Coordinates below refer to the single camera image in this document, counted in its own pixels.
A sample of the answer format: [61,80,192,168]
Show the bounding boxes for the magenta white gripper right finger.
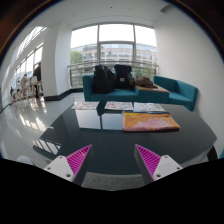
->
[134,144,182,185]

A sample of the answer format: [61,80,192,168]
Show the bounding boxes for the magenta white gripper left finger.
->
[44,145,93,186]

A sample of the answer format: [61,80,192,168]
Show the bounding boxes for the orange yellow patterned towel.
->
[122,112,180,132]

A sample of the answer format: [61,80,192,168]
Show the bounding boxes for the right printed sheet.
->
[134,102,165,112]

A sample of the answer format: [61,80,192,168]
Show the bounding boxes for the printed sheet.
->
[105,101,133,110]
[71,102,99,110]
[134,102,165,112]

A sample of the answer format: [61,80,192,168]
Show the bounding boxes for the left printed sheet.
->
[71,102,99,110]

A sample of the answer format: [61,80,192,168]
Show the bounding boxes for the middle printed sheet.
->
[105,101,133,110]

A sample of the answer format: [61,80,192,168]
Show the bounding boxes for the teal sectional sofa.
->
[83,74,198,111]

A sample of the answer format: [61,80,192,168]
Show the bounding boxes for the wooden sofa side table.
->
[136,85,169,93]

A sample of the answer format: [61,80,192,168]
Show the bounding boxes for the brown jacket bundle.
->
[135,76,155,88]

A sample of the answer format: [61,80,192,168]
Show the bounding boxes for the left black backpack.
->
[93,65,115,94]

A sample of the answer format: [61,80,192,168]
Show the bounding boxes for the black backpack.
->
[93,65,115,94]
[114,64,132,89]

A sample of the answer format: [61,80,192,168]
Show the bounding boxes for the metal window railing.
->
[68,60,158,89]

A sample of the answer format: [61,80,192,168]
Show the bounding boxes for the person in light clothes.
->
[20,74,30,98]

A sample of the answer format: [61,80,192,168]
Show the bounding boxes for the right black backpack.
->
[114,64,132,89]

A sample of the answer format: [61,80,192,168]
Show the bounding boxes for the person in dark clothes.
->
[33,63,42,99]

